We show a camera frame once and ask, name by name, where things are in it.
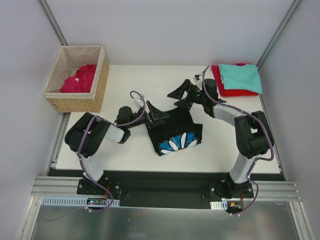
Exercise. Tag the aluminium frame post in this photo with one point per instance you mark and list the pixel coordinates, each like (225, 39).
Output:
(53, 22)
(279, 30)

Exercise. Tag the right white cable duct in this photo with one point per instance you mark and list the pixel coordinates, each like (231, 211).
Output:
(219, 205)

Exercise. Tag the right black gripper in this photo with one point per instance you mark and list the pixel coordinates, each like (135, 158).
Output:
(189, 94)

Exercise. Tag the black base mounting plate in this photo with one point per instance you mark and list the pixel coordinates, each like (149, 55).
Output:
(178, 190)

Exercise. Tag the wicker basket with liner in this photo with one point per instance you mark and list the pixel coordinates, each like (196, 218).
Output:
(69, 59)

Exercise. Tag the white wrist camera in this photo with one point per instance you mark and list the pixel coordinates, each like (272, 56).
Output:
(139, 100)
(197, 77)

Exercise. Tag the left white cable duct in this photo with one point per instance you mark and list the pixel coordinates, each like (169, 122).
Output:
(67, 201)

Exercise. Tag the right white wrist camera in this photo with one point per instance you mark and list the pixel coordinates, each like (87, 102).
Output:
(197, 77)

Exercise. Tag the pink t-shirt in basket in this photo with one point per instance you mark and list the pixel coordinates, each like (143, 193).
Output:
(81, 82)

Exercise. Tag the right aluminium frame post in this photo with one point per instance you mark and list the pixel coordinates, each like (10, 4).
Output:
(279, 30)

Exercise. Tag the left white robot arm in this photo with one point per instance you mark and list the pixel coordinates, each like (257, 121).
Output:
(85, 137)

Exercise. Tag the teal t-shirt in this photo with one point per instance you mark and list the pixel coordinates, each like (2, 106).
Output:
(245, 77)

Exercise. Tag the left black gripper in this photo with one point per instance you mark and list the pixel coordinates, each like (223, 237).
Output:
(150, 120)

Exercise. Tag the black daisy print t-shirt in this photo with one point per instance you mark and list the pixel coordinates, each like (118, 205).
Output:
(176, 132)

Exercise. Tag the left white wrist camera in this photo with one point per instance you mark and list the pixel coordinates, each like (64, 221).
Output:
(139, 100)

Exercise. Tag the white cable duct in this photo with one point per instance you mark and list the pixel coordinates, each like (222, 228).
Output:
(219, 205)
(67, 201)

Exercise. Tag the left aluminium frame post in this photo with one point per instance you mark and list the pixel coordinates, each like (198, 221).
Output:
(53, 22)

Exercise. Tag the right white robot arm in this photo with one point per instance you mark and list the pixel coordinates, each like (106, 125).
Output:
(252, 132)

